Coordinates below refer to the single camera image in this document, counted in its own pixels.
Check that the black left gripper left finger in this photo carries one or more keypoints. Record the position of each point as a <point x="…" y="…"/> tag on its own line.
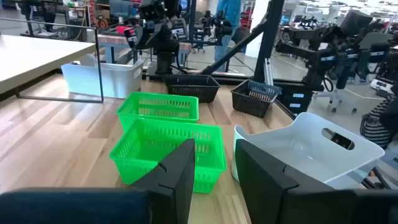
<point x="174" y="180"/>

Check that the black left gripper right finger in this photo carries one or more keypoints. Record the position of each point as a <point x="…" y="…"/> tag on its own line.
<point x="264" y="186"/>

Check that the white plastic basket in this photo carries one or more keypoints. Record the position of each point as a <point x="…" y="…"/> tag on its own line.
<point x="118" y="81"/>
<point x="295" y="149"/>

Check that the green plastic basket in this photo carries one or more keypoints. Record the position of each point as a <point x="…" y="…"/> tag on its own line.
<point x="149" y="137"/>
<point x="161" y="104"/>

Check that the black plastic basket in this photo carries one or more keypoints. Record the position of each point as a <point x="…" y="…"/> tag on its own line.
<point x="248" y="105"/>
<point x="192" y="91"/>

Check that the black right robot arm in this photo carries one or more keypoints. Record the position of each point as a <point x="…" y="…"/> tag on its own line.
<point x="163" y="42"/>

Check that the black background robot arm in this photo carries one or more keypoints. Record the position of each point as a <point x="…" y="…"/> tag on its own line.
<point x="219" y="26"/>

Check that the wooden background workbench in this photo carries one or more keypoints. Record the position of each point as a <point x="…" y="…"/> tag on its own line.
<point x="109" y="39"/>

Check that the black box with white labels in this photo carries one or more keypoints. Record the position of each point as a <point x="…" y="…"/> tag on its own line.
<point x="306" y="100"/>

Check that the person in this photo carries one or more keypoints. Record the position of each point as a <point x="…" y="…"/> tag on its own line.
<point x="377" y="127"/>
<point x="230" y="12"/>

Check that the white office chair base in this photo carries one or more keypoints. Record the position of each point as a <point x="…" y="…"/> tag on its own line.
<point x="334" y="95"/>

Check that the black background robot arms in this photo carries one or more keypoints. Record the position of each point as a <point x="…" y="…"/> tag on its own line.
<point x="335" y="53"/>

